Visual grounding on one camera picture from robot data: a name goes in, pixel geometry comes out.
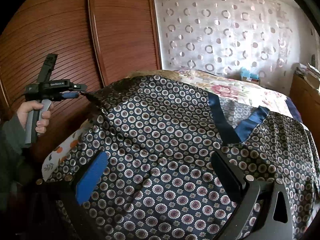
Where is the navy circle-patterned garment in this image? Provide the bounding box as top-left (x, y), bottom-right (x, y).
top-left (49, 75), bottom-right (319, 239)

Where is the person's left forearm grey sleeve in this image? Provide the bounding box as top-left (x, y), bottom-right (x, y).
top-left (1, 114), bottom-right (25, 210)

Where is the person's left hand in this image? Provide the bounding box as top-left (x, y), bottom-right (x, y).
top-left (17, 101), bottom-right (53, 134)

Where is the orange-fruit print bedsheet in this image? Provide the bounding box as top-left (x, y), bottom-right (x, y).
top-left (41, 119), bottom-right (93, 181)

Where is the brown wooden louvered wardrobe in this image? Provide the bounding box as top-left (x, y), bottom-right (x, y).
top-left (0, 0), bottom-right (162, 160)

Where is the dark blue blanket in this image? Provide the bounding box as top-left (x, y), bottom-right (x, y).
top-left (285, 97), bottom-right (303, 123)

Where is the wooden sideboard cabinet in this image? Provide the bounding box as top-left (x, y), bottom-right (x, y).
top-left (290, 74), bottom-right (320, 137)

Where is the brown furry cushion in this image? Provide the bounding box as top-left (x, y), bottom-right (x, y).
top-left (126, 70), bottom-right (179, 79)

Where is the floral quilt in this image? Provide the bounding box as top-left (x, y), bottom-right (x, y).
top-left (125, 69), bottom-right (295, 118)

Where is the cardboard box with blue bag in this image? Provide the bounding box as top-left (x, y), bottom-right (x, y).
top-left (240, 68), bottom-right (260, 85)

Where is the stack of papers and boxes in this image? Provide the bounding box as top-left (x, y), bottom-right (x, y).
top-left (295, 63), bottom-right (319, 91)

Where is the sheer circle-patterned curtain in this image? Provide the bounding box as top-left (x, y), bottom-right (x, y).
top-left (155, 0), bottom-right (295, 82)

